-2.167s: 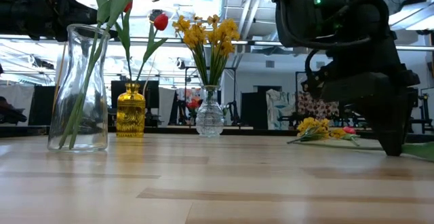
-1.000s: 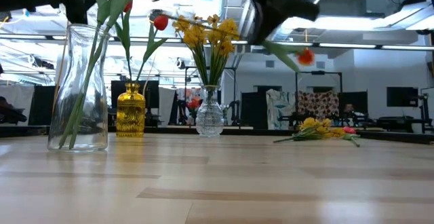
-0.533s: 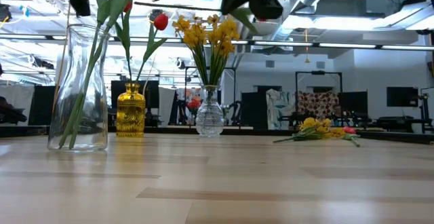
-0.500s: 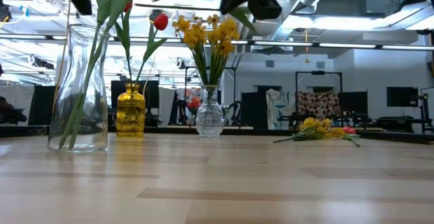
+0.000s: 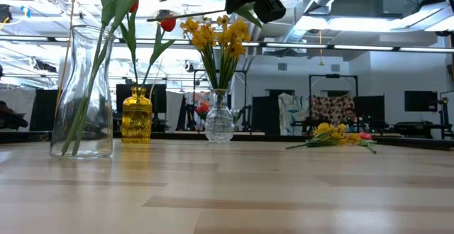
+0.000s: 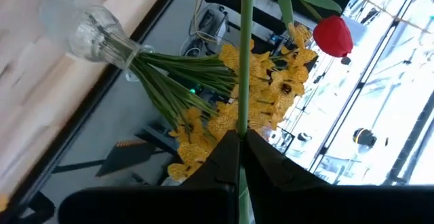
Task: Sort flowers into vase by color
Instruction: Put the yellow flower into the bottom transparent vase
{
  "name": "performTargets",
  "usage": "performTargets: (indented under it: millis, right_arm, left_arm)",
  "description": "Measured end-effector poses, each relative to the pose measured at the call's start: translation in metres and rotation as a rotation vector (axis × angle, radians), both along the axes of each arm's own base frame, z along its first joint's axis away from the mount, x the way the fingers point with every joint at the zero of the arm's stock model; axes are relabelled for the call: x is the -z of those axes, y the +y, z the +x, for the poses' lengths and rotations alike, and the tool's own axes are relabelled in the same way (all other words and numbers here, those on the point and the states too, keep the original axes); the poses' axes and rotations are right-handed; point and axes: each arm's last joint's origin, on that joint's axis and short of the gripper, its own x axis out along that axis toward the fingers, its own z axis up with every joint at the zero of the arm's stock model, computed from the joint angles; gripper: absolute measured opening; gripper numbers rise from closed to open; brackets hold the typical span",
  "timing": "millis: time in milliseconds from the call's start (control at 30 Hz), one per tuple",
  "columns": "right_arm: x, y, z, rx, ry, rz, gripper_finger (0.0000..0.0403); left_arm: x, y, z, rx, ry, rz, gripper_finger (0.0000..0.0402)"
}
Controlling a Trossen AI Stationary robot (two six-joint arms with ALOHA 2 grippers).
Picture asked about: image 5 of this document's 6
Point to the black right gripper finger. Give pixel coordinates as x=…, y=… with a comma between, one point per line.
x=271, y=10
x=237, y=0

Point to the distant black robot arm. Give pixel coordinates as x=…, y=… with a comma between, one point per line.
x=245, y=117

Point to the distant red flowers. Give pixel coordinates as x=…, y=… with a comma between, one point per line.
x=203, y=108

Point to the clear ribbed glass vase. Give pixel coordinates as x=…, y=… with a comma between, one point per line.
x=220, y=126

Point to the amber glass bottle vase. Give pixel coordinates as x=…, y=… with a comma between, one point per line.
x=136, y=120

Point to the tall clear smooth glass vase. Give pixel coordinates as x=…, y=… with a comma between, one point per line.
x=101, y=127

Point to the bright ceiling light panel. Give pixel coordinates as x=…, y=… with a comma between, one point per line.
x=340, y=24

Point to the yellow hanging pendant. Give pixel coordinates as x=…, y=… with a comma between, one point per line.
x=321, y=63

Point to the black ceiling device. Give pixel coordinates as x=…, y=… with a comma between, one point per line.
x=165, y=12

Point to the white blue patterned cloth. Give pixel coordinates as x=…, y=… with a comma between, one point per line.
x=292, y=113

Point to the black partition panel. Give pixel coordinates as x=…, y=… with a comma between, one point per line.
x=42, y=110
x=370, y=110
x=264, y=117

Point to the floral patterned cloth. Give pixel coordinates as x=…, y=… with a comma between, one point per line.
x=333, y=108

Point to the black screen panel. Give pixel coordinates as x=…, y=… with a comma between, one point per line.
x=159, y=99

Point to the white partition panel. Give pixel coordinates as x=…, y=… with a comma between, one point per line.
x=174, y=110

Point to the black desk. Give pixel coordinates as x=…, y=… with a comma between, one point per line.
x=418, y=125

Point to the white hanging cloth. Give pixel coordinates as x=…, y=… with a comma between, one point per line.
x=17, y=94

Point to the grey wall vent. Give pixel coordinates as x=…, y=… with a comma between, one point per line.
x=335, y=67
x=282, y=67

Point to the black wall monitor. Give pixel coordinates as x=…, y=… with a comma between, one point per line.
x=421, y=101

